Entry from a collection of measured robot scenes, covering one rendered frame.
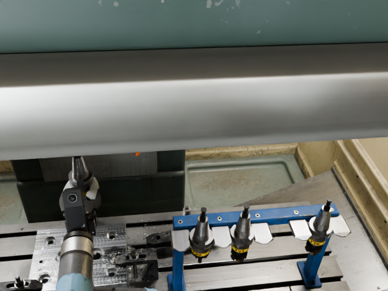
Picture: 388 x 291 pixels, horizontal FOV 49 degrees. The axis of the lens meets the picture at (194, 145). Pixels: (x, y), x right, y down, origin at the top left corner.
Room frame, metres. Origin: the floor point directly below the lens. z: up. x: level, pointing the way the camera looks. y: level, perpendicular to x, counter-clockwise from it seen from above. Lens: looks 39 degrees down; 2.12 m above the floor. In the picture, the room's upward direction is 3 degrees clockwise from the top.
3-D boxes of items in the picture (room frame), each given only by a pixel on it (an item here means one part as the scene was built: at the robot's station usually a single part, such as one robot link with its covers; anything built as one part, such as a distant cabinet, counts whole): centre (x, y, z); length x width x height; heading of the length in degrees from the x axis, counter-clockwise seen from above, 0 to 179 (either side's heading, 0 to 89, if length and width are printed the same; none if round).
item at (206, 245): (0.72, -0.03, 1.21); 0.06 x 0.06 x 0.03
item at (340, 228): (0.78, -0.41, 1.21); 0.07 x 0.05 x 0.01; 10
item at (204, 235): (0.72, -0.03, 1.26); 0.04 x 0.04 x 0.07
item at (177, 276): (0.76, 0.03, 1.05); 0.10 x 0.05 x 0.30; 10
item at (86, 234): (0.69, 0.28, 1.27); 0.12 x 0.08 x 0.09; 10
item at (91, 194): (0.80, 0.26, 1.28); 0.09 x 0.03 x 0.06; 176
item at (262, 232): (0.74, -0.19, 1.21); 0.07 x 0.05 x 0.01; 10
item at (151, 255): (0.80, 0.16, 0.97); 0.13 x 0.03 x 0.15; 100
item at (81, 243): (0.61, 0.26, 1.28); 0.08 x 0.05 x 0.08; 100
